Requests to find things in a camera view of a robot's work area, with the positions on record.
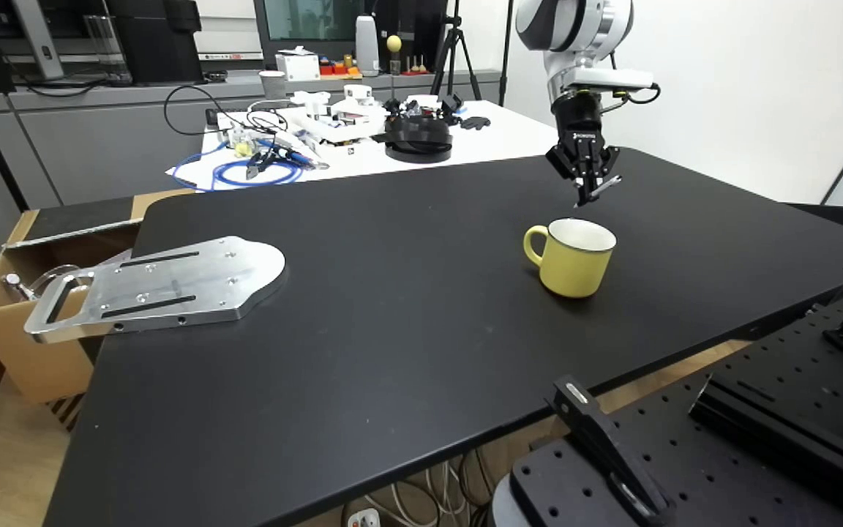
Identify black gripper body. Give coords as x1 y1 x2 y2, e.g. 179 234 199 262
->
546 92 608 158

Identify white work table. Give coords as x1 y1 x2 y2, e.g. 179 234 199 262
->
164 93 600 194

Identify yellow enamel mug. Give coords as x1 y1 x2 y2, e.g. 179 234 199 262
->
520 216 619 301

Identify black vertical pole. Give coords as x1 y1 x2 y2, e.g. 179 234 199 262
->
495 0 518 109

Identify black headset device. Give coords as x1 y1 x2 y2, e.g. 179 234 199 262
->
381 93 455 164

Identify white cylinder speaker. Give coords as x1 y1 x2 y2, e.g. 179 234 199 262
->
351 11 384 79

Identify white electronic parts pile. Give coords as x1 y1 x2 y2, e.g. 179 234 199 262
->
214 83 391 169

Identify small red objects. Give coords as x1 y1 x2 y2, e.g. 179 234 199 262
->
316 54 363 79

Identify black table clamp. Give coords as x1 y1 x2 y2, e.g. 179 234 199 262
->
550 379 679 527

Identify small white box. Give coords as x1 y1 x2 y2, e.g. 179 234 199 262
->
271 44 322 85

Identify dark framed monitor screen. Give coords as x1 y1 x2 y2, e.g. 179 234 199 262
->
252 0 370 68

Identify black perforated breadboard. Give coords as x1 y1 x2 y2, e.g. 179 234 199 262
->
492 279 843 527

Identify white power strip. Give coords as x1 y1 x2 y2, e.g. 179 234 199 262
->
346 505 385 527

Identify grey counter cabinet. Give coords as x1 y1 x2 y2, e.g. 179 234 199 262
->
0 70 502 297

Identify black flat sheet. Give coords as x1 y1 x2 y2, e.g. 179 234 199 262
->
22 197 141 246

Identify open brown cardboard box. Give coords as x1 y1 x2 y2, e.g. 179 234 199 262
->
0 187 199 411

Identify black aluminium rail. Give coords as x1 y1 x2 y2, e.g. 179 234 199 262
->
687 371 843 505

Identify blue coiled cable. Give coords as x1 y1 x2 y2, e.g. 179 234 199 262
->
207 153 308 191

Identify loose cable bundle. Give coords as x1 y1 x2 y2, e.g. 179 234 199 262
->
343 452 502 527

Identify black looped cable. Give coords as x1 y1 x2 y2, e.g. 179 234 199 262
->
161 79 221 140

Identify silver metal plate with handle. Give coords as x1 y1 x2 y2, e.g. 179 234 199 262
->
19 234 288 347

